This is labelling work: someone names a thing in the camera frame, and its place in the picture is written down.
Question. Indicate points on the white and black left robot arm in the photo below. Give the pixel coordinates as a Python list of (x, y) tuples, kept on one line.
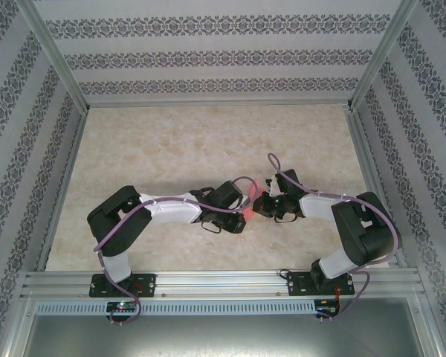
[(115, 219)]

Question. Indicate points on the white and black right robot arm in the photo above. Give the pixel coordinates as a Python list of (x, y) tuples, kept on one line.
[(364, 230)]

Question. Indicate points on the grey sheet metal panel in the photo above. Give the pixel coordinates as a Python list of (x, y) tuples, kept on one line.
[(223, 338)]

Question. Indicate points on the circuit board with blue light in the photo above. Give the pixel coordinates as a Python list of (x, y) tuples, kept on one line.
[(327, 308)]

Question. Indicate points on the circuit board with green light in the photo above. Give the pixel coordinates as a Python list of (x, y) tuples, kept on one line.
[(122, 306)]

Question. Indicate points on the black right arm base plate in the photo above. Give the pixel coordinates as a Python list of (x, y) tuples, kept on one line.
[(297, 284)]

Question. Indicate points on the long aluminium mounting rail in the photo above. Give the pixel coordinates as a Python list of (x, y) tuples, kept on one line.
[(223, 284)]

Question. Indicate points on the aluminium back rail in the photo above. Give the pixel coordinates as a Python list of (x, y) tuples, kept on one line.
[(215, 105)]

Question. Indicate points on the aluminium side rail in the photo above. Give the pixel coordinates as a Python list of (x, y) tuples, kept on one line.
[(65, 178), (371, 148)]

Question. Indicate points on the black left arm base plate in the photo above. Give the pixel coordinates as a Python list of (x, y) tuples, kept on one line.
[(148, 284)]

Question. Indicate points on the aluminium frame post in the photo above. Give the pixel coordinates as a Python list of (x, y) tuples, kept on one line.
[(55, 59), (383, 56)]

